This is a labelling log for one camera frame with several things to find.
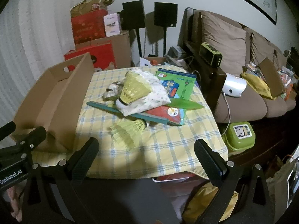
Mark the large brown cardboard box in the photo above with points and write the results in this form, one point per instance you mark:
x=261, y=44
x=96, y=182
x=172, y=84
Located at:
x=122, y=49

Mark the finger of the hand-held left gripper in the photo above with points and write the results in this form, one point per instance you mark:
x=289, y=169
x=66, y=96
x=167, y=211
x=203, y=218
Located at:
x=33, y=135
x=7, y=129

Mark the white floral cloth pouch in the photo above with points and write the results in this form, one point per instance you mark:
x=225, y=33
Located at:
x=151, y=98

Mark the small yellow shuttlecock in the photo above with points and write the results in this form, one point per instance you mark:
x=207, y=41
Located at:
x=126, y=130

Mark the black speaker on stand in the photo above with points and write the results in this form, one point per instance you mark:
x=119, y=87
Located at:
x=165, y=14
x=133, y=14

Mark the green lunch box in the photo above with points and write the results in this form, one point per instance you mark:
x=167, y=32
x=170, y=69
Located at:
x=238, y=135

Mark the brown cardboard piece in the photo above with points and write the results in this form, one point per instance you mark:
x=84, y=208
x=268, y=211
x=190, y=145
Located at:
x=271, y=77

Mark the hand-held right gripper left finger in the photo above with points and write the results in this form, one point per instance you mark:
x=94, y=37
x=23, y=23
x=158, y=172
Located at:
x=81, y=161

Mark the white rounded device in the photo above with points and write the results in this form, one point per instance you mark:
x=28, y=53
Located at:
x=233, y=85

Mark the beige paper bag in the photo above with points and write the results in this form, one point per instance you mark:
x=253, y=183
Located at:
x=280, y=179

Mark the grey box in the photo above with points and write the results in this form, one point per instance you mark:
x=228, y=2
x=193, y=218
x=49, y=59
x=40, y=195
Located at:
x=176, y=52

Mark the white grey work glove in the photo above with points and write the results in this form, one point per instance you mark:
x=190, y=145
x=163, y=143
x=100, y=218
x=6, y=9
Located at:
x=112, y=89

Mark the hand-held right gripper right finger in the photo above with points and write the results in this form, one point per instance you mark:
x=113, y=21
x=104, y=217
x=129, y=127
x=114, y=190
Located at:
x=208, y=159

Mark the green leaf-shaped sheet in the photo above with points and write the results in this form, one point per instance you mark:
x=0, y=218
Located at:
x=186, y=103

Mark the red gift box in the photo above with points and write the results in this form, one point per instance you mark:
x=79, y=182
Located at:
x=98, y=51

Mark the large yellow shuttlecock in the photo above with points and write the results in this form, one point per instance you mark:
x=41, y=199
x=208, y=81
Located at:
x=134, y=88

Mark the torn red cardboard box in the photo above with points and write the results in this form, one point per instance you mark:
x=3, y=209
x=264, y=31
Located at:
x=86, y=28

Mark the green portable radio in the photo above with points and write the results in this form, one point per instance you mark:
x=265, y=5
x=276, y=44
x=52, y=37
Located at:
x=210, y=54

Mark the yellow plastic bag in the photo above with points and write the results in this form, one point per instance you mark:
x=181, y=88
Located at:
x=208, y=205

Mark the green wet wipes packet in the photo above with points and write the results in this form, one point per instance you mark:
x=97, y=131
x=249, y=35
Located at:
x=179, y=84

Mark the large brown sofa cushion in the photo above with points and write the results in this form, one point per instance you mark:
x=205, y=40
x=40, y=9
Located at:
x=222, y=39

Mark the person's left forearm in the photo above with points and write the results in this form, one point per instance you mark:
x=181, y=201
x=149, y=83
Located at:
x=12, y=205

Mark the yellow plaid cloth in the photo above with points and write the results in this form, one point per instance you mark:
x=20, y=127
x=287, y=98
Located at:
x=175, y=144

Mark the small white box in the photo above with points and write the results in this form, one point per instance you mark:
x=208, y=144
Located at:
x=112, y=24

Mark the white printed paper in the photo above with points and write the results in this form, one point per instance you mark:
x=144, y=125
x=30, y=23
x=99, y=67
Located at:
x=144, y=62

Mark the pile of small packets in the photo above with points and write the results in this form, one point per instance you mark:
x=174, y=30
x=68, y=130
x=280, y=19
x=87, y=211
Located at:
x=288, y=81

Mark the white curtain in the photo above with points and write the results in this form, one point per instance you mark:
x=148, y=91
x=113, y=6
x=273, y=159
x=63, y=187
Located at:
x=35, y=39

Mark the small brown sofa cushion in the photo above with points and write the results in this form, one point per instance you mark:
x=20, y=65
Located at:
x=261, y=49

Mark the brown sofa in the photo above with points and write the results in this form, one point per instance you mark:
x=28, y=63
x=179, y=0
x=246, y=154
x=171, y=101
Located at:
x=240, y=107

